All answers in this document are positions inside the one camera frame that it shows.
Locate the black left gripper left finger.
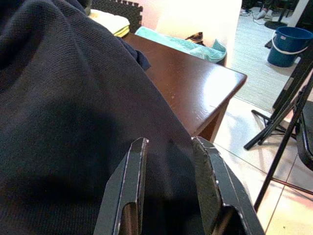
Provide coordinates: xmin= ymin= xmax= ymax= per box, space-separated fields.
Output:
xmin=94 ymin=137 xmax=150 ymax=235

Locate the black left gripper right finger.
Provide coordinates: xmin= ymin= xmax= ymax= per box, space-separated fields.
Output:
xmin=191 ymin=136 xmax=266 ymax=235

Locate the dark navy shirt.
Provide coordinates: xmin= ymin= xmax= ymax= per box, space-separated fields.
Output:
xmin=0 ymin=0 xmax=196 ymax=235

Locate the black padded seat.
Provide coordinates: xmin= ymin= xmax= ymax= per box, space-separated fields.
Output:
xmin=296 ymin=101 xmax=313 ymax=171

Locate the black tripod stand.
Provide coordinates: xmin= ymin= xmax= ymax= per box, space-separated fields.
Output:
xmin=244 ymin=47 xmax=313 ymax=212

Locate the dark brown wooden table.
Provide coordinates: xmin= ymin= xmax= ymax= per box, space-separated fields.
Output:
xmin=122 ymin=33 xmax=247 ymax=142

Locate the teal towel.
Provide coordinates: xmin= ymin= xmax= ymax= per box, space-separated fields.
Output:
xmin=134 ymin=26 xmax=227 ymax=64

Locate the yellow green folded towel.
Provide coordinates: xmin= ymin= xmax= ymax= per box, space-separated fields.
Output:
xmin=113 ymin=25 xmax=130 ymax=37

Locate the blue plastic bucket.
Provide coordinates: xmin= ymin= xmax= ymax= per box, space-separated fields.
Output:
xmin=267 ymin=26 xmax=313 ymax=68

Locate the brown shoe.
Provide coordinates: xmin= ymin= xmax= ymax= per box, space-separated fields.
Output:
xmin=185 ymin=31 xmax=203 ymax=45

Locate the white folded towel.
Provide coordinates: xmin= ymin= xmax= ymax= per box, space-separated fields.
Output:
xmin=89 ymin=9 xmax=130 ymax=31

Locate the black foam puzzle tile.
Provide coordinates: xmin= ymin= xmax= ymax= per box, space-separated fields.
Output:
xmin=91 ymin=0 xmax=144 ymax=34

